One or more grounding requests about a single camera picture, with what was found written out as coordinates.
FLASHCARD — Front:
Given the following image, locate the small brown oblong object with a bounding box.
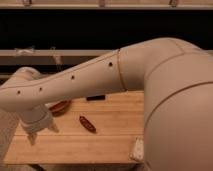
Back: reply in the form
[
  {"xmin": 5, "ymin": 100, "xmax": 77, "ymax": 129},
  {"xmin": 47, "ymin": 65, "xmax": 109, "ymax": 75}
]
[{"xmin": 79, "ymin": 116, "xmax": 96, "ymax": 133}]

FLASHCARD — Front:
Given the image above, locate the grey horizontal rail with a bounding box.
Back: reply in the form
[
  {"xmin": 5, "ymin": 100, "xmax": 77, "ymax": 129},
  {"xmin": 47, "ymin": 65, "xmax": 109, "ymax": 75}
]
[{"xmin": 0, "ymin": 49, "xmax": 114, "ymax": 66}]

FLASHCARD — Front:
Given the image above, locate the wooden table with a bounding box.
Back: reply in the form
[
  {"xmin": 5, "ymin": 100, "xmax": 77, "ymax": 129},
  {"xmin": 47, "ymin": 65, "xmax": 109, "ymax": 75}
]
[{"xmin": 4, "ymin": 92, "xmax": 144, "ymax": 164}]

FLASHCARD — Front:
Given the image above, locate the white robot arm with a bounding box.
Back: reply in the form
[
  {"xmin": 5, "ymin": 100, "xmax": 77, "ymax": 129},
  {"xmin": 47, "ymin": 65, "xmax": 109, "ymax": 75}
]
[{"xmin": 0, "ymin": 38, "xmax": 213, "ymax": 171}]

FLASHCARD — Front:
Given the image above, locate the brown round bowl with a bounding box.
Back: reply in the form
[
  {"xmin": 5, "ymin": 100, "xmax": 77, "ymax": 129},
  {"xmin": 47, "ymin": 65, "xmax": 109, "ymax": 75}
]
[{"xmin": 47, "ymin": 101, "xmax": 71, "ymax": 117}]

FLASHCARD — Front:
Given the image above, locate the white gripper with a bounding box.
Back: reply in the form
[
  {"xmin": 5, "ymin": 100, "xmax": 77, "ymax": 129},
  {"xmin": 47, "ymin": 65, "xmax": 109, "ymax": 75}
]
[{"xmin": 19, "ymin": 107, "xmax": 59, "ymax": 145}]

